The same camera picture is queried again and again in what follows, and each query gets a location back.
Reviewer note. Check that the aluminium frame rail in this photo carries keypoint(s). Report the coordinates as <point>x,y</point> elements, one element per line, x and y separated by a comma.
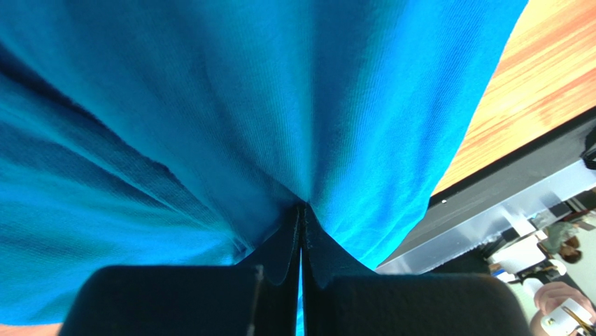
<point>470,231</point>

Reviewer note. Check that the person in background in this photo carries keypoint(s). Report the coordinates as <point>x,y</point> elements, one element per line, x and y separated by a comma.
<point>561,241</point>

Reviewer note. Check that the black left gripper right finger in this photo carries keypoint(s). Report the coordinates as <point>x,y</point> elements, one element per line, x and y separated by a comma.
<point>329,273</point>

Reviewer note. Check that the blue t shirt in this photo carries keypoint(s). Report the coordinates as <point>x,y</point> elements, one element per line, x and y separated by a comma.
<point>176,132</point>

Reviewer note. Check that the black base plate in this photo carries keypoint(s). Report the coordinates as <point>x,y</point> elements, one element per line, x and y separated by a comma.
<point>518,170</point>

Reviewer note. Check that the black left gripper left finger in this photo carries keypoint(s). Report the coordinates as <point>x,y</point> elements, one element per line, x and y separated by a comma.
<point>276,263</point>

